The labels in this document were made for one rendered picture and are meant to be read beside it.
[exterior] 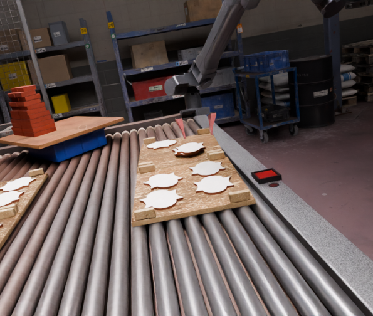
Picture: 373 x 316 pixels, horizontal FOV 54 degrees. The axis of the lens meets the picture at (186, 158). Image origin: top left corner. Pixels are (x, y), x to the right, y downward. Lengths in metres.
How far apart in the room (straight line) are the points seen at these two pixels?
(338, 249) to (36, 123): 1.58
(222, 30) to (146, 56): 4.48
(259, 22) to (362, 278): 5.93
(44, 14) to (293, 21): 3.92
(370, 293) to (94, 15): 5.78
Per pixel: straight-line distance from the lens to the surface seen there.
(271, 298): 0.73
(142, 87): 5.51
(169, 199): 1.11
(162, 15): 6.19
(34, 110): 2.03
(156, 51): 5.59
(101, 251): 0.98
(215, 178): 1.20
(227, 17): 1.08
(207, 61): 1.20
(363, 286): 0.77
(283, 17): 6.68
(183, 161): 1.45
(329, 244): 0.88
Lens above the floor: 1.38
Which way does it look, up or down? 18 degrees down
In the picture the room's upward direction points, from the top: 10 degrees counter-clockwise
